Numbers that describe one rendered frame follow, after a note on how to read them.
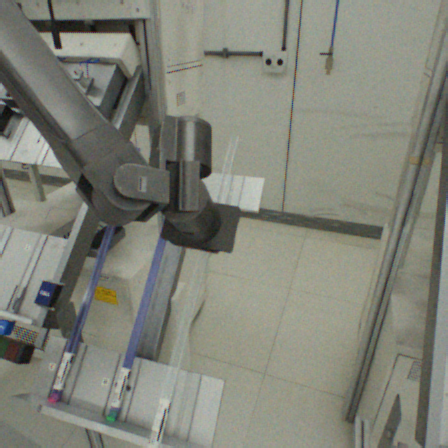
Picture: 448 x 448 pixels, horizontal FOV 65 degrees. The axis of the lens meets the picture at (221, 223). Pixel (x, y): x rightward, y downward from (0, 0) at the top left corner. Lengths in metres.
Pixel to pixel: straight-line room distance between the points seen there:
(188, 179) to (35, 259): 0.63
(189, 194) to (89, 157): 0.11
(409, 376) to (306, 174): 1.72
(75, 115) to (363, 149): 2.19
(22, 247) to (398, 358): 0.96
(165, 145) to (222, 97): 2.15
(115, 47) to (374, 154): 1.81
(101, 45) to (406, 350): 1.09
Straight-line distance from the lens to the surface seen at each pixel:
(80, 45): 1.13
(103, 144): 0.37
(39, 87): 0.40
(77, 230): 0.90
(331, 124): 2.43
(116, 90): 1.04
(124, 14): 1.06
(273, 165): 2.55
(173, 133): 0.42
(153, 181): 0.36
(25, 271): 0.97
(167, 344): 0.83
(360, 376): 1.40
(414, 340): 1.03
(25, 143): 1.15
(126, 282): 1.14
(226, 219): 0.48
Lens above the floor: 1.29
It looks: 29 degrees down
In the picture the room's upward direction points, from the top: straight up
